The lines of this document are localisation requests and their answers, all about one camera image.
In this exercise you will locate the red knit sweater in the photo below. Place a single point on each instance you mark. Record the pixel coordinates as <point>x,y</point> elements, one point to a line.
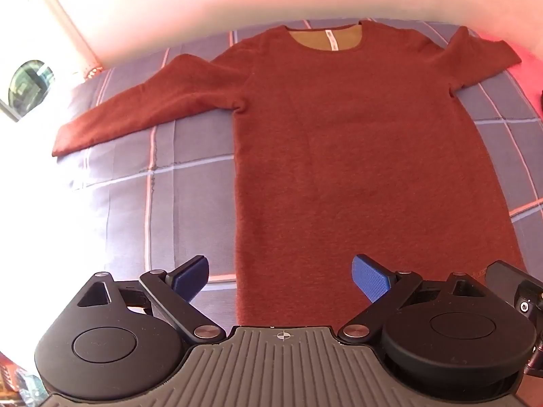
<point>360,149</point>

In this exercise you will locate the orange curtain edge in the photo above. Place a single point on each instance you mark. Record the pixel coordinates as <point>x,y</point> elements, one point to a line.
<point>93,72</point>

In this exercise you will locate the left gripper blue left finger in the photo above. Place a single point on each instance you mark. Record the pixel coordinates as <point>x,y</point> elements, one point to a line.
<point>172,292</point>

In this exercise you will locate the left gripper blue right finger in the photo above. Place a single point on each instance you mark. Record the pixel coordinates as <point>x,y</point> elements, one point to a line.
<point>386,291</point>

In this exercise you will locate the window at left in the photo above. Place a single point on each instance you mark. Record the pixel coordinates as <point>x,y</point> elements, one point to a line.
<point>23,87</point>

